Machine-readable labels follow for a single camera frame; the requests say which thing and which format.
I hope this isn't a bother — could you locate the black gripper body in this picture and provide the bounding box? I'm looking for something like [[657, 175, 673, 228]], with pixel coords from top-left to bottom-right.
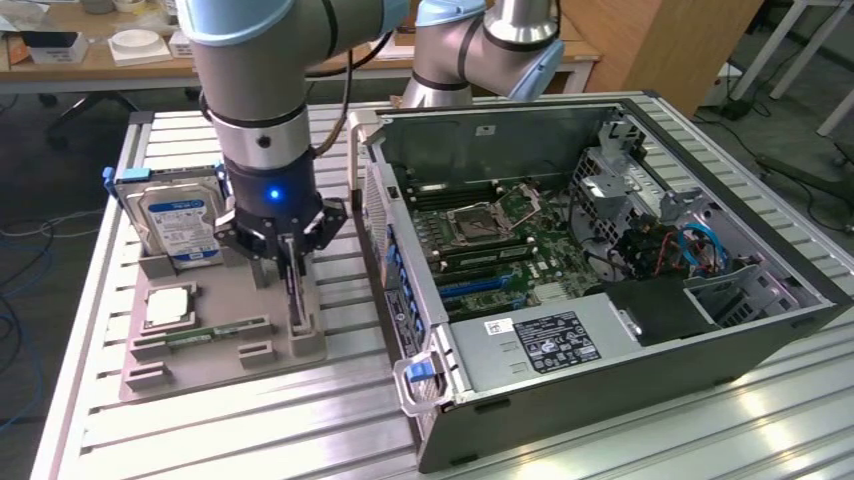
[[224, 149, 325, 261]]

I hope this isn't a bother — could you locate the green graphics card black cooler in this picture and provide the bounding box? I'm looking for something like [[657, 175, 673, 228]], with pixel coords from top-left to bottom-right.
[[284, 234, 316, 337]]

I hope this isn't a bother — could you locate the hard disk in blue caddy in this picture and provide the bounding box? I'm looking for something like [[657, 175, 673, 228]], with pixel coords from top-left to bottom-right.
[[101, 162, 229, 274]]

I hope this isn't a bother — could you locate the grey parts rack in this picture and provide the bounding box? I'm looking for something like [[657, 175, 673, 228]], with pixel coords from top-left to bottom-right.
[[118, 193, 330, 404]]

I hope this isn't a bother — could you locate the silver CPU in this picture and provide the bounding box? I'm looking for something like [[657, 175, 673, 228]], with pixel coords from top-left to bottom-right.
[[145, 288, 193, 329]]

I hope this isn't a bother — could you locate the black RAM slot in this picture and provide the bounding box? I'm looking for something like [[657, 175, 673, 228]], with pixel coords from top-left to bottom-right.
[[409, 192, 506, 212], [405, 178, 502, 199]]

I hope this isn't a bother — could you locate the CPU socket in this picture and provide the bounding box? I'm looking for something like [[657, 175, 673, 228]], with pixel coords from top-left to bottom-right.
[[448, 203, 517, 247]]

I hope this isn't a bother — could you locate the long blue expansion slot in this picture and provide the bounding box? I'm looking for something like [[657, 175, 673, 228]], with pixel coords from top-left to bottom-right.
[[437, 276, 513, 300]]

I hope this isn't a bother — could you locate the installed RAM stick green label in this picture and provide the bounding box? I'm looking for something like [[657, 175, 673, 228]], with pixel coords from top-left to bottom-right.
[[437, 238, 540, 270]]

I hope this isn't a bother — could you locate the metal socket cover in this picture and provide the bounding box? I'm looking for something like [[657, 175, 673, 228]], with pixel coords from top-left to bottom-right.
[[492, 182, 546, 224]]

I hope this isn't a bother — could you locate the small white box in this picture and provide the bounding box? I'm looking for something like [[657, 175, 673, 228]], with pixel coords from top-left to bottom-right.
[[167, 30, 197, 59]]

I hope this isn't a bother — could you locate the black office chair base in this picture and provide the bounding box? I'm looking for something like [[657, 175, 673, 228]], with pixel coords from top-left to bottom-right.
[[39, 89, 142, 149]]

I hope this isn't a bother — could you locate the white paper stack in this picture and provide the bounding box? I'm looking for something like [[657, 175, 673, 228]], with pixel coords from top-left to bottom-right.
[[365, 42, 417, 62]]

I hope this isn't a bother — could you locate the green motherboard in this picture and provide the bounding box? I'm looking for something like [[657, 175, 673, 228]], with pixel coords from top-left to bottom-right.
[[400, 174, 606, 321]]

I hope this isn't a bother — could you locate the white round holder square base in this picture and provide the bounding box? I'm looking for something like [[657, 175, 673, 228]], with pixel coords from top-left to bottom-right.
[[107, 28, 174, 67]]

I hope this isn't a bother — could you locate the grey power supply unit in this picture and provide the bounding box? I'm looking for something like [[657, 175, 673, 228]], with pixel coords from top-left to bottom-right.
[[444, 292, 647, 396]]

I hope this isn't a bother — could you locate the wooden desk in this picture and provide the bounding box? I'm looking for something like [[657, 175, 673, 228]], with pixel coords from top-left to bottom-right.
[[0, 0, 602, 109]]

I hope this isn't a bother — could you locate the perforated metal drive cage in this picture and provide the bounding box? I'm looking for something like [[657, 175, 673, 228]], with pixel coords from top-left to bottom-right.
[[572, 144, 673, 241]]

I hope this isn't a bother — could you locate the white box black lid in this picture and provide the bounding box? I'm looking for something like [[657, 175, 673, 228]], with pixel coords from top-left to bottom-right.
[[19, 30, 91, 65]]

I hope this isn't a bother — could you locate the black plastic shroud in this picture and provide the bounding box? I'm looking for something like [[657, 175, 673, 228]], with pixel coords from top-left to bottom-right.
[[604, 277, 724, 349]]

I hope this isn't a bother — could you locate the open dark grey PC case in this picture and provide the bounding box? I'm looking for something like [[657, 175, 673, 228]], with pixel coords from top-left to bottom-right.
[[349, 97, 854, 475]]

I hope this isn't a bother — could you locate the wooden cabinet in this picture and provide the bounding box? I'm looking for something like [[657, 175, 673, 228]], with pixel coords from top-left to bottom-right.
[[560, 0, 767, 117]]

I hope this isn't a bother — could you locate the metal disk bay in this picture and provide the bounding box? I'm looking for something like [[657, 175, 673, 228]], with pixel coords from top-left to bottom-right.
[[684, 263, 803, 331]]

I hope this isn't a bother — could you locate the black floor stand base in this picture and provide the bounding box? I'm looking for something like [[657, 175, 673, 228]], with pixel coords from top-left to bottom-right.
[[753, 144, 854, 201]]

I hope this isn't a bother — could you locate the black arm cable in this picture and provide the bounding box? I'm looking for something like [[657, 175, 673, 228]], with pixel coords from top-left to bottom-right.
[[313, 14, 402, 156]]

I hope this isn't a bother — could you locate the grey case handle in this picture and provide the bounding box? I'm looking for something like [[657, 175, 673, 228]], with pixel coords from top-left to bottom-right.
[[393, 349, 457, 417]]

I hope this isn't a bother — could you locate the red wire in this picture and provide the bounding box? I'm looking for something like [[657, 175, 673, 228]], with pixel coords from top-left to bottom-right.
[[652, 232, 672, 275]]

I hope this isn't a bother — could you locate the blue wire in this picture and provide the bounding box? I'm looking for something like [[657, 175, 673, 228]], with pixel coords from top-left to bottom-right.
[[677, 223, 731, 275]]

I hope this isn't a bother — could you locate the white table frame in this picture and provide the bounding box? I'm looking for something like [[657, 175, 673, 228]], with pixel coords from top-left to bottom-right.
[[727, 0, 854, 136]]

